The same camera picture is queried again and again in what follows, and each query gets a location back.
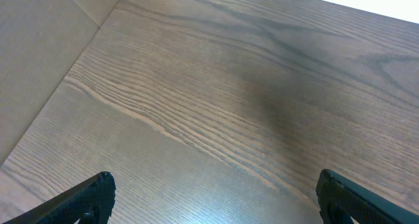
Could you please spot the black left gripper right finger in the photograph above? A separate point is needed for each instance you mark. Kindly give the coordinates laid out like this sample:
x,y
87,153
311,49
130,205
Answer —
x,y
343,201

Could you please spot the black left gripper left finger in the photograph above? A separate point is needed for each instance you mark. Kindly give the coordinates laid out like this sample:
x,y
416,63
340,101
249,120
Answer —
x,y
91,201

